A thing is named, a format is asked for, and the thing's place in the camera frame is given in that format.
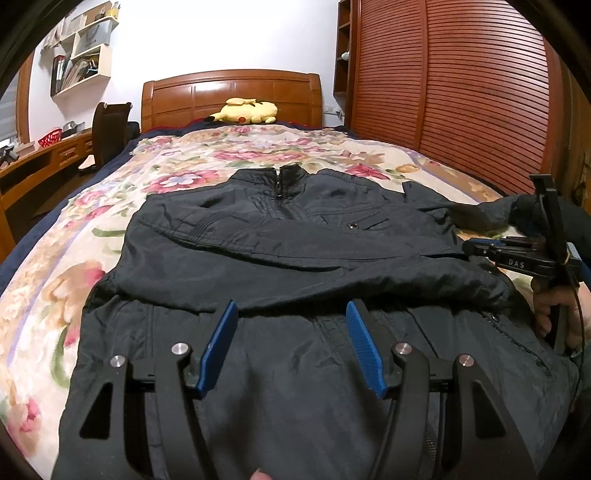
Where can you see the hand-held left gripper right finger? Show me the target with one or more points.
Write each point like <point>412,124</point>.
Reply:
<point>364,346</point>

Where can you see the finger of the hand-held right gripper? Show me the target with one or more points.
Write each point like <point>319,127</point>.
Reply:
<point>482,247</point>

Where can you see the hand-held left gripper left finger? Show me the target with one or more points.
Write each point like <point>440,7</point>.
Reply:
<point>217,348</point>

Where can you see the black jacket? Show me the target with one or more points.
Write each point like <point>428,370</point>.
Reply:
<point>277,240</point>

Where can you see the person's right hand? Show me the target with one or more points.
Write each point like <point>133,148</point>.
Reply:
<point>541,309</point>

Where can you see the person's left hand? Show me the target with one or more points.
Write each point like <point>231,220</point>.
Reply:
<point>262,475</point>

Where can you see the wooden slatted wardrobe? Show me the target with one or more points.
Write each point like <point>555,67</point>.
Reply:
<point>452,92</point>

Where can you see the floral blanket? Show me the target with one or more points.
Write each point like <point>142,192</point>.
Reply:
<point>152,161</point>

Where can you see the yellow plush toy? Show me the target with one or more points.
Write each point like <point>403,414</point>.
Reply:
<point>244,110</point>

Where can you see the dark brown chair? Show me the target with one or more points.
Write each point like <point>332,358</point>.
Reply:
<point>108,134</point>

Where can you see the wooden bed headboard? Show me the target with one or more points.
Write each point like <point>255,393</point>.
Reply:
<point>194,94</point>

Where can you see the wooden open shelf unit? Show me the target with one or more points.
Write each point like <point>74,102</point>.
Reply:
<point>342,32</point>

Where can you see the wooden desk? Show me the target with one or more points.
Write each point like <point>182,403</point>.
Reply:
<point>41,161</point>

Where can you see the red basket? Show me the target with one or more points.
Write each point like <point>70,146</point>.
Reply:
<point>50,137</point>

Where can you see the black desk gadget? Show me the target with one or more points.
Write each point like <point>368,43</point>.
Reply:
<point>7,154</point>

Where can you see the row of books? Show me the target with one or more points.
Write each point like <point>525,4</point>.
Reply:
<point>81,71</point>

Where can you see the black binders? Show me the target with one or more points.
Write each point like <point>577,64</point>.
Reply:
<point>57,76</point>

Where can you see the grey window blind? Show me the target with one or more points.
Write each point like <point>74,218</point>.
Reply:
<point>8,110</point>

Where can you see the wall socket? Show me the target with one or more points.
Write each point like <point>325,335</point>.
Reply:
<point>333,110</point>

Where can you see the white wall shelf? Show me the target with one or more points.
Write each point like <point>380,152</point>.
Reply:
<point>104,50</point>

